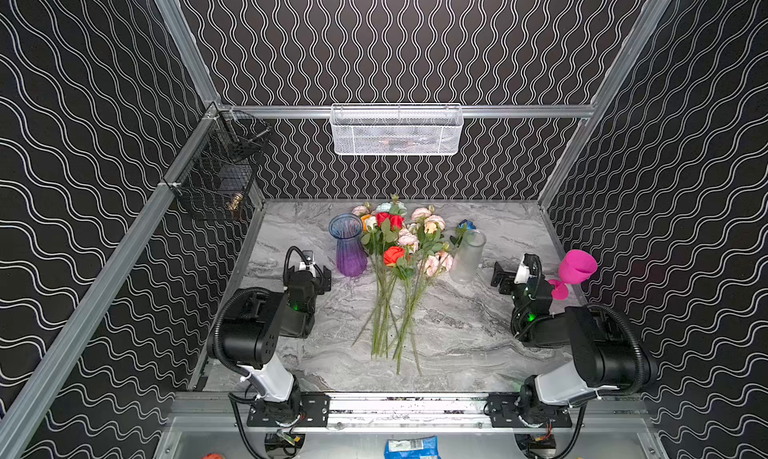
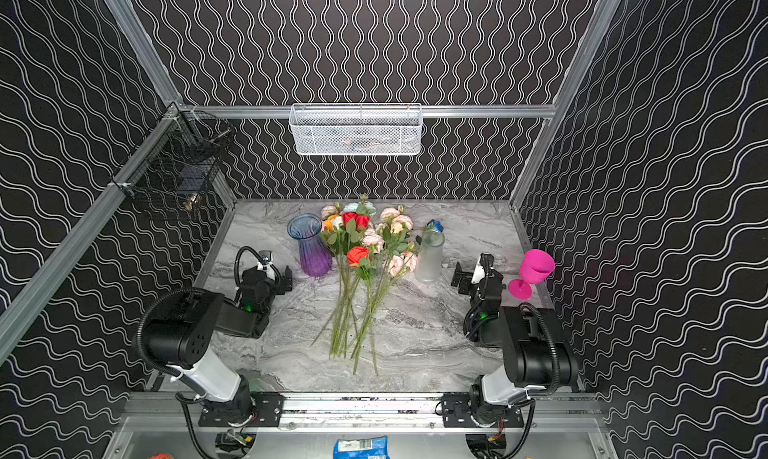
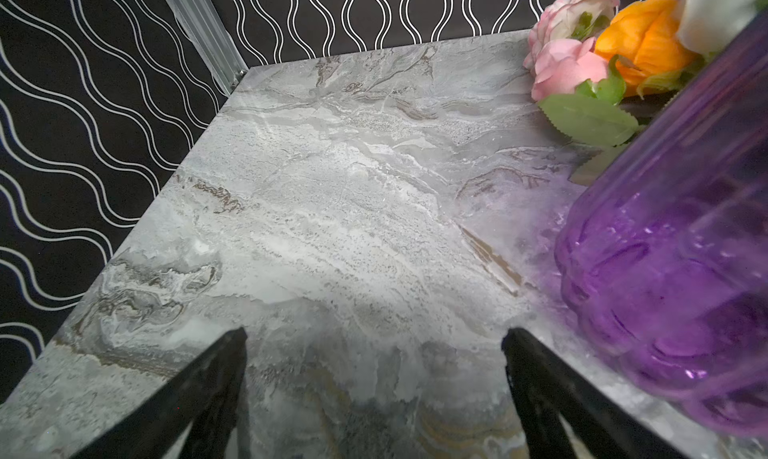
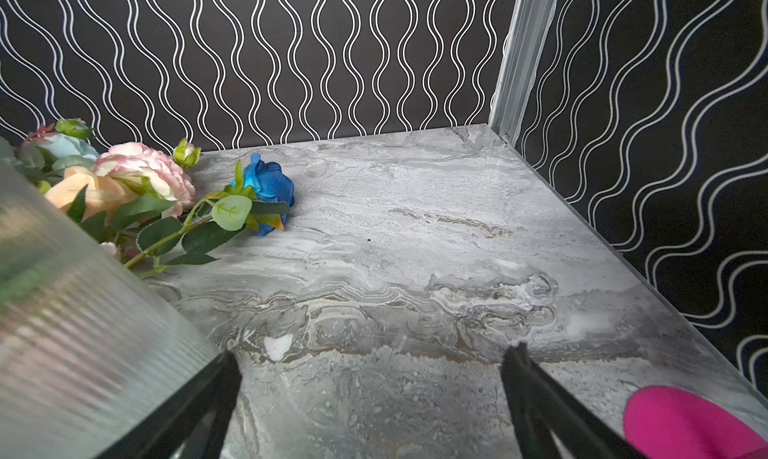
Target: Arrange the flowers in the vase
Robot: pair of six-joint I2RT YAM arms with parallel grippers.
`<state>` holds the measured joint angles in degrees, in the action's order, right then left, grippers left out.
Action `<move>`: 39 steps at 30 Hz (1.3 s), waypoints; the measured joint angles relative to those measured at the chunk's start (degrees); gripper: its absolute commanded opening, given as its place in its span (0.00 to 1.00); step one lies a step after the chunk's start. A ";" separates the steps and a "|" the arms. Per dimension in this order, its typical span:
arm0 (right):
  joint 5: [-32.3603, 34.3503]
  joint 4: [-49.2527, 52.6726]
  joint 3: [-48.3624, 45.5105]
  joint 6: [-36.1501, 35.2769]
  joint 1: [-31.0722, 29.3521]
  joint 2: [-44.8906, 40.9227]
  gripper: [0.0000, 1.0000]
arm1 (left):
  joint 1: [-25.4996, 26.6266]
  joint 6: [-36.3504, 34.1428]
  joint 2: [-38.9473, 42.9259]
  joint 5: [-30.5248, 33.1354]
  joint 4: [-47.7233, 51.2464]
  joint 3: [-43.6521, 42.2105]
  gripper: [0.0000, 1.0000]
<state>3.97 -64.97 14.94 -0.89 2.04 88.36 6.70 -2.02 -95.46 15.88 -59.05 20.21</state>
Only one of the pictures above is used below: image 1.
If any cream rose flower stem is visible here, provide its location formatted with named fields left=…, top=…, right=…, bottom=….
left=407, top=206, right=447, bottom=263

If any frosted clear glass vase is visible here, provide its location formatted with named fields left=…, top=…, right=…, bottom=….
left=450, top=230, right=487, bottom=284

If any pink double flower stem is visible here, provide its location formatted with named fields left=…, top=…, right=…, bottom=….
left=393, top=250, right=454, bottom=370

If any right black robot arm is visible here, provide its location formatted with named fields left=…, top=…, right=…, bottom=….
left=484, top=250, right=658, bottom=428

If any red roses bunch stem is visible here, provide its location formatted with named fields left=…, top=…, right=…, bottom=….
left=352, top=194, right=407, bottom=358

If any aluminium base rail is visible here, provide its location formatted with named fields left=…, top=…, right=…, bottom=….
left=166, top=392, right=651, bottom=433

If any magenta plastic goblet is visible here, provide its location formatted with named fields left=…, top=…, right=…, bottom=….
left=549, top=250, right=598, bottom=300

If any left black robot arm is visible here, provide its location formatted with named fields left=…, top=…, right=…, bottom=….
left=206, top=267, right=332, bottom=428

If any pink peony flower stem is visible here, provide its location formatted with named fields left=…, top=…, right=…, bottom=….
left=392, top=224, right=442, bottom=373

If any blue snack packet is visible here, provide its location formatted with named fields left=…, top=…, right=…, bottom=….
left=384, top=436, right=440, bottom=459

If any blue rose flower stem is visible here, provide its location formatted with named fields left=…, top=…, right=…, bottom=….
left=449, top=219, right=476, bottom=247

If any white wire mesh basket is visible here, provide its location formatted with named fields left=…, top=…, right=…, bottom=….
left=329, top=103, right=464, bottom=156

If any black wire basket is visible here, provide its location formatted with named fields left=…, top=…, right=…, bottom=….
left=171, top=113, right=273, bottom=223

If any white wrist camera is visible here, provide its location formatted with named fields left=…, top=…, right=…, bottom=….
left=299, top=250, right=316, bottom=274
left=514, top=261, right=531, bottom=284

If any purple blue glass vase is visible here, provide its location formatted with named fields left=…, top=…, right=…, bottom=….
left=329, top=213, right=367, bottom=278

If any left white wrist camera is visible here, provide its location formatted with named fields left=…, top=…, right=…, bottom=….
left=299, top=250, right=316, bottom=274

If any red rose lower stem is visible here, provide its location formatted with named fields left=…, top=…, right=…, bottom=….
left=372, top=242, right=408, bottom=358

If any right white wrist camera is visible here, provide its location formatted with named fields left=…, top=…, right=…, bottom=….
left=514, top=261, right=531, bottom=284

